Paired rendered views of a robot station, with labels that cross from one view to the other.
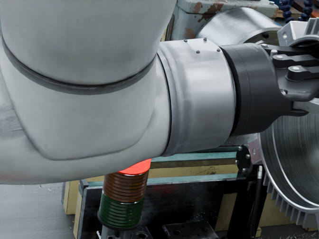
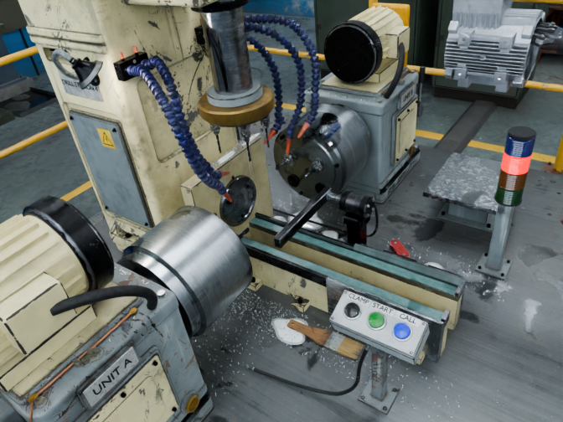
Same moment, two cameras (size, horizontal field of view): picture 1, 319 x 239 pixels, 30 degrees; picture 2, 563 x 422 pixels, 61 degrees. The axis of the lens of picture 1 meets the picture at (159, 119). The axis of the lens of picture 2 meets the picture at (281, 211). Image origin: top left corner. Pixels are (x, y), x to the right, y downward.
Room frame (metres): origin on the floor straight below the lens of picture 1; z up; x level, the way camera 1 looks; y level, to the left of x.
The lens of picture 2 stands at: (1.63, 0.64, 1.77)
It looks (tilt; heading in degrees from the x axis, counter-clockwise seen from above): 36 degrees down; 244
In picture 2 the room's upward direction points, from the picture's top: 7 degrees counter-clockwise
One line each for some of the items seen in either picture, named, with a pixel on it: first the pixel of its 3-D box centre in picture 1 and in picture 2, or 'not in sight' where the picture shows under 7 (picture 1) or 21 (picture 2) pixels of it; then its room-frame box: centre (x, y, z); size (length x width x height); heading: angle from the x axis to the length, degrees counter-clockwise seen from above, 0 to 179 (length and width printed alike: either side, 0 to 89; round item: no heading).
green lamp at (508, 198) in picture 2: (121, 204); (509, 192); (0.71, 0.03, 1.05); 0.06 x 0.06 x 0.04
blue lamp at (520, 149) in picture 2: not in sight; (519, 143); (0.71, 0.03, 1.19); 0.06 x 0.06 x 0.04
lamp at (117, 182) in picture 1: (126, 177); (513, 176); (0.71, 0.03, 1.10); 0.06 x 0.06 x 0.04
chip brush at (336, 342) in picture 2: not in sight; (323, 337); (1.24, -0.03, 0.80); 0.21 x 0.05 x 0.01; 118
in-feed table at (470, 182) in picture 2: not in sight; (474, 195); (0.56, -0.18, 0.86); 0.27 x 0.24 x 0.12; 25
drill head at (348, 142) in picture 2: not in sight; (327, 146); (0.91, -0.47, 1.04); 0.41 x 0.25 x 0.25; 25
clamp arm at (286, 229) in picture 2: not in sight; (305, 215); (1.14, -0.24, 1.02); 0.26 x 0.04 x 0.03; 25
